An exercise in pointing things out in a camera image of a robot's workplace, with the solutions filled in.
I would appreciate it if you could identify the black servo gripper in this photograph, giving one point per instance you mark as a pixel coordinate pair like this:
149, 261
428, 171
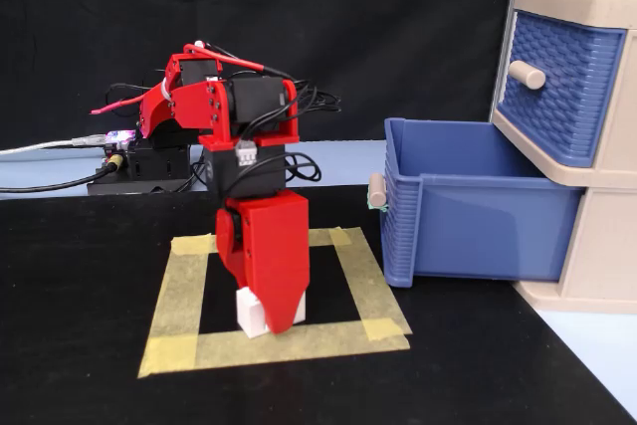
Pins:
259, 171

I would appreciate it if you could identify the white cube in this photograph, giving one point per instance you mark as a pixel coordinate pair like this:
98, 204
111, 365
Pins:
249, 315

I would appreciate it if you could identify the blue drawer with taped knob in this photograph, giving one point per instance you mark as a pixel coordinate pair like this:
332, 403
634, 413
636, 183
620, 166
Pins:
488, 231

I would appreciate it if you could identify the blue drawer with clean knob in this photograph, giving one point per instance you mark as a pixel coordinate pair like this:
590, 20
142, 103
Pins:
572, 111

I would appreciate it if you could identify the beige plastic drawer cabinet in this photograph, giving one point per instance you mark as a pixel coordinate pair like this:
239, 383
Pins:
617, 226

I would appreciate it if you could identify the green tape on knob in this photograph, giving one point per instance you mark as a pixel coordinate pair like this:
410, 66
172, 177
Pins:
372, 205

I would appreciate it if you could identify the pink controller board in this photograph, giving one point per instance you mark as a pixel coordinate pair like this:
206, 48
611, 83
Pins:
119, 139

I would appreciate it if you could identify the black table mat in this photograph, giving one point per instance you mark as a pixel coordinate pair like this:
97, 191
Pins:
74, 295

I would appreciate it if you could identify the black backdrop cloth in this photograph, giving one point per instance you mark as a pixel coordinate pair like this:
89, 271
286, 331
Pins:
373, 22

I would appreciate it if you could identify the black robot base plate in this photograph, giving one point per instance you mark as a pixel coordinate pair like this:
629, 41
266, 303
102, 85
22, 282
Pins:
104, 188

